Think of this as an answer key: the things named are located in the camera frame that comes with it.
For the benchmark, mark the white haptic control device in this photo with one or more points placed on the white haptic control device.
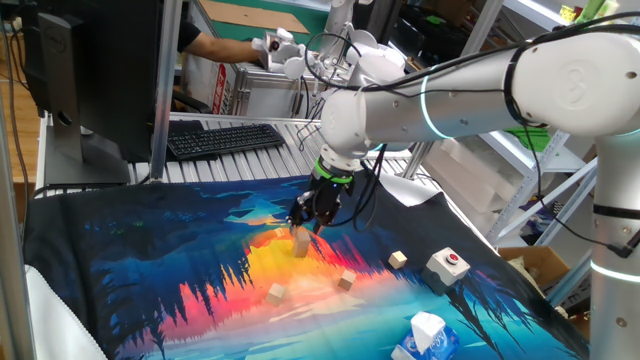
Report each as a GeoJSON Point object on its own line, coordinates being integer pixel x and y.
{"type": "Point", "coordinates": [287, 52]}

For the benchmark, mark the white metal shelf rack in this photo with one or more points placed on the white metal shelf rack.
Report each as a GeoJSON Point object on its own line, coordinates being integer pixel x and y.
{"type": "Point", "coordinates": [565, 160]}

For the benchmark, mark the person's bare forearm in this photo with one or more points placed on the person's bare forearm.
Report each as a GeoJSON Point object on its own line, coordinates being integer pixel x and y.
{"type": "Point", "coordinates": [220, 50]}

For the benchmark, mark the black computer monitor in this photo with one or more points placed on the black computer monitor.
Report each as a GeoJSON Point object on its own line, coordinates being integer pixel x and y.
{"type": "Point", "coordinates": [115, 75]}

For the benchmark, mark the white box red print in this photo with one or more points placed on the white box red print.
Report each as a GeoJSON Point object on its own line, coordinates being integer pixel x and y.
{"type": "Point", "coordinates": [200, 80]}

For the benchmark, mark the black electronic device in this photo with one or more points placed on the black electronic device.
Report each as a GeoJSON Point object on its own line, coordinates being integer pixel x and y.
{"type": "Point", "coordinates": [577, 300]}

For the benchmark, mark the green bottle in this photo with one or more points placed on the green bottle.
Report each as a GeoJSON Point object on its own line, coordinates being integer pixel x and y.
{"type": "Point", "coordinates": [590, 10]}

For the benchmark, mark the blue tissue pack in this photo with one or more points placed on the blue tissue pack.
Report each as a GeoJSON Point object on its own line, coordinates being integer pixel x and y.
{"type": "Point", "coordinates": [440, 345]}

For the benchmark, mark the black keyboard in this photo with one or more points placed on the black keyboard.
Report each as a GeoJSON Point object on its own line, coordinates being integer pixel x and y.
{"type": "Point", "coordinates": [225, 140]}

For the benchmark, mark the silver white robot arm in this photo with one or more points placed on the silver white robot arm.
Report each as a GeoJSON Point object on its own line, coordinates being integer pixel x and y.
{"type": "Point", "coordinates": [450, 105]}

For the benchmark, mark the colourful landscape print cloth mat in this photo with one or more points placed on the colourful landscape print cloth mat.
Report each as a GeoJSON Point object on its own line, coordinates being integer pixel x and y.
{"type": "Point", "coordinates": [150, 260]}

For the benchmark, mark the brown cardboard box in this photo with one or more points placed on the brown cardboard box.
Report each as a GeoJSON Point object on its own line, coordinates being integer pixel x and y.
{"type": "Point", "coordinates": [550, 260]}

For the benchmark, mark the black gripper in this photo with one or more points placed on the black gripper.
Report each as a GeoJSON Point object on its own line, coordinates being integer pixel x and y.
{"type": "Point", "coordinates": [327, 202]}

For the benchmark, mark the plain wooden cube block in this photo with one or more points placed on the plain wooden cube block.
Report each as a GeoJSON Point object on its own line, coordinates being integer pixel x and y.
{"type": "Point", "coordinates": [301, 235]}
{"type": "Point", "coordinates": [346, 280]}
{"type": "Point", "coordinates": [275, 294]}
{"type": "Point", "coordinates": [397, 260]}
{"type": "Point", "coordinates": [301, 250]}

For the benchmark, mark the black chair armrest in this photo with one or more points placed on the black chair armrest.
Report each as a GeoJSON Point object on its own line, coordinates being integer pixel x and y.
{"type": "Point", "coordinates": [192, 103]}

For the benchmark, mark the brown cardboard sheet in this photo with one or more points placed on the brown cardboard sheet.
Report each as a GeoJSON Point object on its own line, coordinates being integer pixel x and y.
{"type": "Point", "coordinates": [235, 12]}

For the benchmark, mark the grey emergency stop button box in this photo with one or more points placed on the grey emergency stop button box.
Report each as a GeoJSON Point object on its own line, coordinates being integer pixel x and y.
{"type": "Point", "coordinates": [442, 272]}

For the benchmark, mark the white foam packaging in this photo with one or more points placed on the white foam packaging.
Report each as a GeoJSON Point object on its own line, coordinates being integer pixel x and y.
{"type": "Point", "coordinates": [475, 175]}

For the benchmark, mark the black shirt sleeve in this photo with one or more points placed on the black shirt sleeve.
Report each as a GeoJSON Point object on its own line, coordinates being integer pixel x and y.
{"type": "Point", "coordinates": [187, 34]}

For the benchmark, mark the silver aluminium case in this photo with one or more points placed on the silver aluminium case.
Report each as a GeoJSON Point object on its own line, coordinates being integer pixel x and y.
{"type": "Point", "coordinates": [270, 95]}

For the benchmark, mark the green plastic bag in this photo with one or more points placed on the green plastic bag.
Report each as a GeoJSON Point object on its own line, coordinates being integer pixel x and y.
{"type": "Point", "coordinates": [527, 139]}

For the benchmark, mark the yellow small container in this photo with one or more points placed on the yellow small container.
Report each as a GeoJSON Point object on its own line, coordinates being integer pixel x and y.
{"type": "Point", "coordinates": [567, 14]}

